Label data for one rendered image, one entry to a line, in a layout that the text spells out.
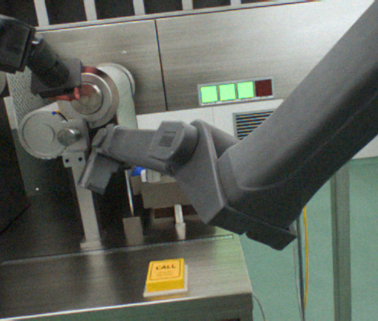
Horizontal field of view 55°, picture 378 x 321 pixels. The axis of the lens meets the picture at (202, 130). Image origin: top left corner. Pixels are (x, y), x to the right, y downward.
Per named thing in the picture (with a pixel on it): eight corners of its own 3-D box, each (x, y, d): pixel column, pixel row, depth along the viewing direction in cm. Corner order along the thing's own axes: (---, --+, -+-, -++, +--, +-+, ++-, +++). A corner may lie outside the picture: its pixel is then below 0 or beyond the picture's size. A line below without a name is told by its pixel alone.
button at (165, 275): (147, 293, 68) (145, 283, 68) (151, 271, 75) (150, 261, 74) (184, 290, 68) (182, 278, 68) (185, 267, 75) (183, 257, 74)
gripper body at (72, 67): (83, 89, 74) (68, 70, 67) (34, 97, 74) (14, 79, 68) (83, 63, 77) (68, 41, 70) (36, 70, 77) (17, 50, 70)
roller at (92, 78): (66, 124, 87) (57, 76, 84) (94, 107, 112) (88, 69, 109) (114, 119, 87) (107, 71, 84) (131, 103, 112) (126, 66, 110)
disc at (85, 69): (62, 131, 88) (50, 69, 85) (63, 130, 88) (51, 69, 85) (123, 124, 88) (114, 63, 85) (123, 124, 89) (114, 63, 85)
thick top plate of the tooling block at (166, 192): (143, 208, 89) (140, 185, 88) (158, 159, 128) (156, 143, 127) (208, 201, 89) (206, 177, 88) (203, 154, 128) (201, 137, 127)
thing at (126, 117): (127, 185, 92) (116, 113, 88) (140, 157, 115) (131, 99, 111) (129, 185, 92) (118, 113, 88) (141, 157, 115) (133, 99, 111)
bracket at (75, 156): (80, 249, 87) (54, 125, 80) (87, 235, 93) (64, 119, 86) (101, 247, 87) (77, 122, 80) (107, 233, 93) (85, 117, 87)
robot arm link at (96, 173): (147, 145, 71) (106, 127, 67) (124, 202, 68) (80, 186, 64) (127, 147, 81) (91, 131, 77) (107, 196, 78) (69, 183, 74)
